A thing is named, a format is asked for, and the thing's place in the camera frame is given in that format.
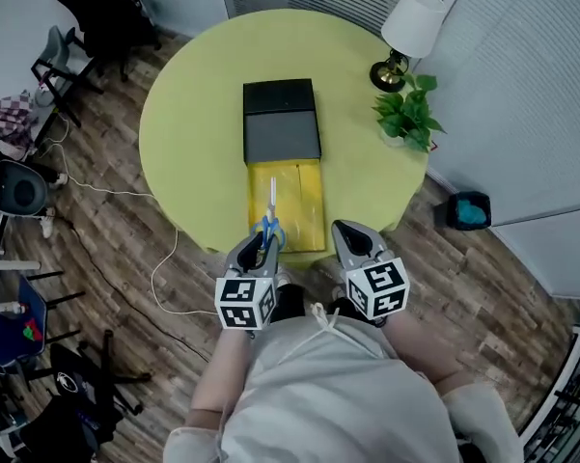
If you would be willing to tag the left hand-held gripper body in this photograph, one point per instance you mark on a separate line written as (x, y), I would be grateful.
(236, 302)

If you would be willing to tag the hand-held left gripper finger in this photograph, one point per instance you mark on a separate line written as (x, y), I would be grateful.
(271, 261)
(231, 258)

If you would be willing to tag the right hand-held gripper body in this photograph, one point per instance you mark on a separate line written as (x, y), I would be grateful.
(381, 282)

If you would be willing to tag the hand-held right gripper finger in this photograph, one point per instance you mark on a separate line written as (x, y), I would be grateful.
(380, 250)
(338, 244)

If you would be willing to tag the yellow box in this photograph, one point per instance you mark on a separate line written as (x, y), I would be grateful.
(280, 128)

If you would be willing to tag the person's left forearm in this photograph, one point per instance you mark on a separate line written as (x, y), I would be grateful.
(222, 374)

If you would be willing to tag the person's right forearm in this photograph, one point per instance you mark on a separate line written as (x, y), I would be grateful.
(420, 345)

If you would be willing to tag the person's black trousers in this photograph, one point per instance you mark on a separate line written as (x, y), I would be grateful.
(287, 304)

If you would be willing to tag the black trash bin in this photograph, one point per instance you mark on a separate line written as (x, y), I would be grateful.
(469, 210)

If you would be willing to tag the person's white top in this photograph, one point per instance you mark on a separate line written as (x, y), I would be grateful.
(328, 393)

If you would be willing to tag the green potted plant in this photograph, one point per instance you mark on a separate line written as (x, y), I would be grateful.
(407, 114)

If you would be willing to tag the round yellow-green table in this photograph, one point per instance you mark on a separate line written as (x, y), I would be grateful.
(198, 114)

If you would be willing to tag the red green toy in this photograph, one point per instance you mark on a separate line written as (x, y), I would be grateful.
(33, 331)

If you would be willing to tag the blue seat chair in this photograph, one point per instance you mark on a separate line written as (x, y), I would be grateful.
(9, 326)

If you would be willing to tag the white shade table lamp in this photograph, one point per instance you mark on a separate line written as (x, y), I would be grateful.
(412, 22)

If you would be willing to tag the black office chair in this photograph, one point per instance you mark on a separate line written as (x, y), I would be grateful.
(111, 22)

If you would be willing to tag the checked cloth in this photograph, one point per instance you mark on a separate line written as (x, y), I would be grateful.
(9, 109)

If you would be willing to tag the grey chair black frame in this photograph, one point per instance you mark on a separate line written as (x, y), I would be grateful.
(58, 51)

